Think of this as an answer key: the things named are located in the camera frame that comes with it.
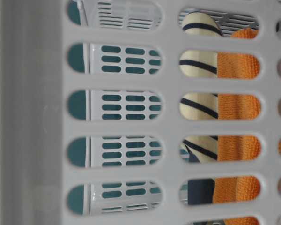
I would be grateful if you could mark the cream navy striped cloth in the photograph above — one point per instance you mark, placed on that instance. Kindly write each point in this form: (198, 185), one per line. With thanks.
(200, 106)

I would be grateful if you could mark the orange knitted cloth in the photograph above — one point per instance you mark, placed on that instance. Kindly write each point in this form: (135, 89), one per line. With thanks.
(237, 148)

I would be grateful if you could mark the white plastic shopping basket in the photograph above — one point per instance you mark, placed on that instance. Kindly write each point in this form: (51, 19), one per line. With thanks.
(90, 123)

